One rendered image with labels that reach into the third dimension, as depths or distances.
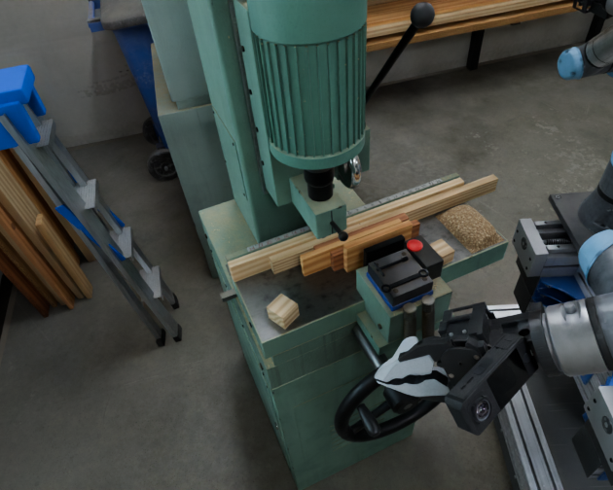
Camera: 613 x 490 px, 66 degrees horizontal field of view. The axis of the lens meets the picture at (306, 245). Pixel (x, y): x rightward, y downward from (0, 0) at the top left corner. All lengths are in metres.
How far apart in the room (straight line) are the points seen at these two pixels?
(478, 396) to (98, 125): 3.17
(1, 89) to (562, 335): 1.36
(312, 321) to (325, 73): 0.48
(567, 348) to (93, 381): 1.89
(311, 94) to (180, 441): 1.45
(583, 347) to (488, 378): 0.09
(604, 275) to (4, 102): 1.37
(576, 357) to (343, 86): 0.48
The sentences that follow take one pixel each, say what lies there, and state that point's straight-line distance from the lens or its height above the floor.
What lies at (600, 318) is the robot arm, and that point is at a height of 1.30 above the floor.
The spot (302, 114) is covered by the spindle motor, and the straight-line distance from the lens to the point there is 0.77.
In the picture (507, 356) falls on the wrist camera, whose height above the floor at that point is 1.25.
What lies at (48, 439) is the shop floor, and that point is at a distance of 2.13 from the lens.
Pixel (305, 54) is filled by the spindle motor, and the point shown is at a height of 1.40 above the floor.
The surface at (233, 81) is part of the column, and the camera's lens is 0.99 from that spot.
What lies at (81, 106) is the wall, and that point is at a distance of 3.40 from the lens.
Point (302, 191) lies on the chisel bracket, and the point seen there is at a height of 1.07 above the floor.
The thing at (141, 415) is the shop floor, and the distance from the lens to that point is 2.01.
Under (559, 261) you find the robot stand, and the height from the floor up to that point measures 0.74.
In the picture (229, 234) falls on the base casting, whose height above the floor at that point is 0.80.
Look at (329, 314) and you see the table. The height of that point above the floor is 0.90.
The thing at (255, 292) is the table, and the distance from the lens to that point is 1.03.
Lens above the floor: 1.69
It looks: 46 degrees down
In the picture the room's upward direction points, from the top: 6 degrees counter-clockwise
